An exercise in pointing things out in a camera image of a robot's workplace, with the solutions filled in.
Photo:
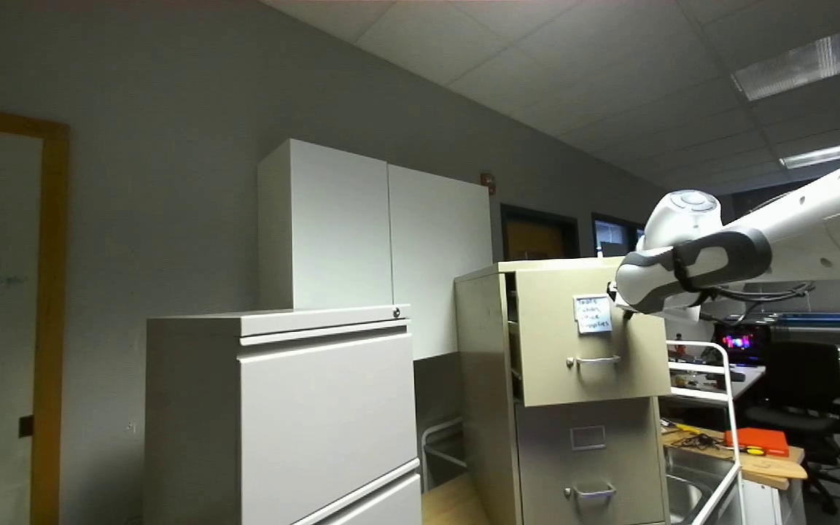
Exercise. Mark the beige top file drawer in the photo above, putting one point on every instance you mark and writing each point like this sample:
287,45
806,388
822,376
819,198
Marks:
572,338

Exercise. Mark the beige file drawer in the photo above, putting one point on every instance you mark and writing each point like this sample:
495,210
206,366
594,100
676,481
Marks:
572,338
591,464

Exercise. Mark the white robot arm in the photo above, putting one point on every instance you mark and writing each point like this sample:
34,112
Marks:
689,252

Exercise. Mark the tall white storage cabinet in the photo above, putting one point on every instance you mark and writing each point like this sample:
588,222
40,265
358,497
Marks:
343,229

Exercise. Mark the beige file cabinet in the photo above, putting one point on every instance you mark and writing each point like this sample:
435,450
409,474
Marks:
491,392

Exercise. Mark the grey lateral file cabinet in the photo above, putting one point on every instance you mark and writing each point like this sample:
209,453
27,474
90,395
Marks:
282,418

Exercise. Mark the beige lower file drawer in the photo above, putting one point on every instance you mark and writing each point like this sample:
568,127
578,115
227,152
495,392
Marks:
591,464

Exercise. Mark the wooden workbench top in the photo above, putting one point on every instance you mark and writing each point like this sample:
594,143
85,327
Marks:
750,461

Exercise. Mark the dark doorway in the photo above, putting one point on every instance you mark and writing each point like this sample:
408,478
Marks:
534,235

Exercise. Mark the orange box on bench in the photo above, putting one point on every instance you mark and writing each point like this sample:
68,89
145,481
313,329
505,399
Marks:
772,442

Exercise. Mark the black office chair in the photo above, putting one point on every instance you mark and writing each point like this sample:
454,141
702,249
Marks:
801,397

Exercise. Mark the wood framed whiteboard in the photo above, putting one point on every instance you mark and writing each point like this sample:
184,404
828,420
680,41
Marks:
34,258

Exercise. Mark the fluorescent ceiling light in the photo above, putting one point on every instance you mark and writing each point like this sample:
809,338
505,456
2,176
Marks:
812,159

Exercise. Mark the ceiling light panel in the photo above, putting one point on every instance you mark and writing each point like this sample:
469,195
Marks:
790,71

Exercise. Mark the white metal cart frame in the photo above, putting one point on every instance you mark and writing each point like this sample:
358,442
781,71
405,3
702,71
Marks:
705,464

